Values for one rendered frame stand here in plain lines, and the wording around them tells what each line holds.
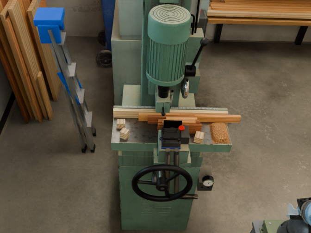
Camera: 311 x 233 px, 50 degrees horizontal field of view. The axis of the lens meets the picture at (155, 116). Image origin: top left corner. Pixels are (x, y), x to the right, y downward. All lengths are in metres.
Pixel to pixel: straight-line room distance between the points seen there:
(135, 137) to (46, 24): 0.88
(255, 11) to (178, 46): 2.27
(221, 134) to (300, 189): 1.28
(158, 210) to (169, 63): 1.06
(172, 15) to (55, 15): 0.94
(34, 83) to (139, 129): 1.37
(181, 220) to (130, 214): 0.34
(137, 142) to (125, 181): 0.33
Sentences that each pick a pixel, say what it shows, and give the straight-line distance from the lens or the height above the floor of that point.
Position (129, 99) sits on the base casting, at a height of 0.80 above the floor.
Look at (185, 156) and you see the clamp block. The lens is 1.59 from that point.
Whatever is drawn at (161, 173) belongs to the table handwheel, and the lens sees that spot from 1.64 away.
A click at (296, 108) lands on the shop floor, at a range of 3.51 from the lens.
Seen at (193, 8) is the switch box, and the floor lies 1.40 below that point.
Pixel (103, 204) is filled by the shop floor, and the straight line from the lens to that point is 2.52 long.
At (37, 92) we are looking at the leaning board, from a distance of 2.94.
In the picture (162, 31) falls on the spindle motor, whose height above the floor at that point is 1.47.
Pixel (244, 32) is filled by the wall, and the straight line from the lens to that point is 4.24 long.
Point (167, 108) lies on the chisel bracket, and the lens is 1.65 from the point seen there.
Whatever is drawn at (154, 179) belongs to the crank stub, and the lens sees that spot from 1.49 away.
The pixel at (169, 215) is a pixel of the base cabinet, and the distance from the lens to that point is 2.23.
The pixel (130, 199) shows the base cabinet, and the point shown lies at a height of 0.39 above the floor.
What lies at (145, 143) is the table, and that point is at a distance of 1.66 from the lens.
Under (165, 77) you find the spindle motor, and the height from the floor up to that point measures 1.24.
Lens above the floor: 2.15
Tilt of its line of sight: 45 degrees down
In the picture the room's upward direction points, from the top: 4 degrees clockwise
